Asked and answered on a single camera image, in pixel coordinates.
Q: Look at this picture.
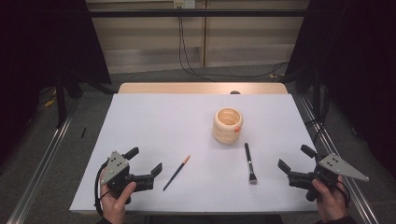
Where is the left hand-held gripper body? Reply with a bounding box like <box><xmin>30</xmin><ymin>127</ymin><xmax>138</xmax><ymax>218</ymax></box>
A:
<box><xmin>100</xmin><ymin>150</ymin><xmax>155</xmax><ymax>198</ymax></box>

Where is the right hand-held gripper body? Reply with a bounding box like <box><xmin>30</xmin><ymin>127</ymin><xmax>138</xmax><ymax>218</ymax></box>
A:
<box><xmin>288</xmin><ymin>152</ymin><xmax>370</xmax><ymax>203</ymax></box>

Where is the black makeup brush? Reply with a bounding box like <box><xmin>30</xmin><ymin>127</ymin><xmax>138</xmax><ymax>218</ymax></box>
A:
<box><xmin>244</xmin><ymin>142</ymin><xmax>259</xmax><ymax>185</ymax></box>

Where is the cream ringed pen holder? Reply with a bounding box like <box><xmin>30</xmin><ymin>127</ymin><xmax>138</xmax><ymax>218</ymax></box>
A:
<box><xmin>212</xmin><ymin>106</ymin><xmax>245</xmax><ymax>145</ymax></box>

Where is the person's right hand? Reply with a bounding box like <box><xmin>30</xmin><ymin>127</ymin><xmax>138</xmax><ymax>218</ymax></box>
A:
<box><xmin>312</xmin><ymin>175</ymin><xmax>348</xmax><ymax>223</ymax></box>

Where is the person's left hand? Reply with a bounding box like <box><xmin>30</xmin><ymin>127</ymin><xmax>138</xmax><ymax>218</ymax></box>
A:
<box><xmin>100</xmin><ymin>181</ymin><xmax>137</xmax><ymax>224</ymax></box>

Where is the white table mat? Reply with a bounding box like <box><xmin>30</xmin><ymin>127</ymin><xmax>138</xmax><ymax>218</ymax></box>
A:
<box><xmin>68</xmin><ymin>92</ymin><xmax>344</xmax><ymax>216</ymax></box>

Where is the black metal stand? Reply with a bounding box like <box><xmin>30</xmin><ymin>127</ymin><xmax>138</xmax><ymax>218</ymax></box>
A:
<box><xmin>55</xmin><ymin>70</ymin><xmax>68</xmax><ymax>129</ymax></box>

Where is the wooden table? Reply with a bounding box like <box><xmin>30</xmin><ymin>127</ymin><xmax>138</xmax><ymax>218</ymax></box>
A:
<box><xmin>117</xmin><ymin>81</ymin><xmax>289</xmax><ymax>95</ymax></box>

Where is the black curtain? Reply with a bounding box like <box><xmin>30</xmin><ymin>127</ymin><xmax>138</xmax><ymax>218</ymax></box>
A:
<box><xmin>283</xmin><ymin>0</ymin><xmax>396</xmax><ymax>180</ymax></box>
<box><xmin>0</xmin><ymin>0</ymin><xmax>112</xmax><ymax>164</ymax></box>

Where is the metal floor rail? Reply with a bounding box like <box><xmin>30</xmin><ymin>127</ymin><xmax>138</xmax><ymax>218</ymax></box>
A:
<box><xmin>298</xmin><ymin>93</ymin><xmax>380</xmax><ymax>224</ymax></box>
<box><xmin>6</xmin><ymin>101</ymin><xmax>82</xmax><ymax>224</ymax></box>

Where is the left hand-held gripper cable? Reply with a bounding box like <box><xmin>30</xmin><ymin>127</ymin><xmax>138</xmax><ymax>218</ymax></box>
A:
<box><xmin>93</xmin><ymin>161</ymin><xmax>110</xmax><ymax>217</ymax></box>

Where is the black wall cable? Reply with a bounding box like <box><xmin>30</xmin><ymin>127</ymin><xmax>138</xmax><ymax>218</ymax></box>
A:
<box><xmin>177</xmin><ymin>16</ymin><xmax>217</xmax><ymax>82</ymax></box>
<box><xmin>180</xmin><ymin>16</ymin><xmax>290</xmax><ymax>79</ymax></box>

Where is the black horizontal frame bar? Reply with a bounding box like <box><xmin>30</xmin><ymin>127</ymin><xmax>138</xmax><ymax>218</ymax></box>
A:
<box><xmin>88</xmin><ymin>8</ymin><xmax>308</xmax><ymax>19</ymax></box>

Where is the white wall socket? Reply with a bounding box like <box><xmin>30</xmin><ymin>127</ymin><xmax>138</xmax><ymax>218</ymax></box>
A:
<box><xmin>173</xmin><ymin>0</ymin><xmax>196</xmax><ymax>9</ymax></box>

